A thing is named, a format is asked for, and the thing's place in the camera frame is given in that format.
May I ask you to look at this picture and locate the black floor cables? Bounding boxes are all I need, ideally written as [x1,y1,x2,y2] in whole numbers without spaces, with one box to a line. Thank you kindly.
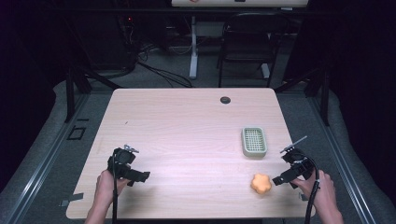
[135,43,194,89]

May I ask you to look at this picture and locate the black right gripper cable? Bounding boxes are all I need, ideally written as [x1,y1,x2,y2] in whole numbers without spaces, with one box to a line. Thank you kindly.
[303,154,321,224]

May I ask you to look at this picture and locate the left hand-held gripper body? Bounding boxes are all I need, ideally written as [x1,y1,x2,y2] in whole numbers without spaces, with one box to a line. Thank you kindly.
[106,144,140,181]

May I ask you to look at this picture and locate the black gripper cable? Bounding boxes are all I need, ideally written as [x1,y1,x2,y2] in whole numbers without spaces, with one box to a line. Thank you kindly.
[303,154,321,224]
[111,153,120,224]

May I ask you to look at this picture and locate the grey tape strip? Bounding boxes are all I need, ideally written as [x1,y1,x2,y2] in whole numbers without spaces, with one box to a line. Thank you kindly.
[58,192,85,208]

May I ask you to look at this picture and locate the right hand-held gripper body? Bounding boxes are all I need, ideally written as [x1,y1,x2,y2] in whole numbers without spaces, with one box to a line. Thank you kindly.
[279,135,316,180]

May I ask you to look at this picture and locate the black folding chair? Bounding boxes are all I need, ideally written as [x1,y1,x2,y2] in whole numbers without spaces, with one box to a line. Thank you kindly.
[216,11,291,89]

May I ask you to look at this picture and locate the black metal stand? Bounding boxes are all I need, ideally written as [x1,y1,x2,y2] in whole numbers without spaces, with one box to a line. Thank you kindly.
[63,63,123,124]
[274,66,332,127]

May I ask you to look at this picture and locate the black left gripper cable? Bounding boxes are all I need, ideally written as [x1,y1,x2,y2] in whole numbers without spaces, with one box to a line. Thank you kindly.
[111,153,120,224]

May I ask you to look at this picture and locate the green soap dish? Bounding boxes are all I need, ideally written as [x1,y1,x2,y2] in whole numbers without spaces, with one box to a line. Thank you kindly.
[241,126,269,159]

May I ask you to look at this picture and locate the orange flower-shaped soap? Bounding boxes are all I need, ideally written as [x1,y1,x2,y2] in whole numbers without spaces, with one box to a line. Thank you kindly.
[250,173,273,196]

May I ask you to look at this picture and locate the person's left hand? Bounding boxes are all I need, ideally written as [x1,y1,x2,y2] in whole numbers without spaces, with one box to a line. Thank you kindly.
[95,169,131,206]

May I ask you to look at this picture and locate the black tape square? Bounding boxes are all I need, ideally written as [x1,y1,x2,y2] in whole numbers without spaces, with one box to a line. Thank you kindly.
[66,125,87,141]

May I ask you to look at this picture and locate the white table leg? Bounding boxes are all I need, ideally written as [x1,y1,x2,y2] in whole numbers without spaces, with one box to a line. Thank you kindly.
[189,15,199,80]

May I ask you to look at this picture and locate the person's right hand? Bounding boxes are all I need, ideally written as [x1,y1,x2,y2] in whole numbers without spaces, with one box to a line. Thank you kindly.
[293,170,336,213]

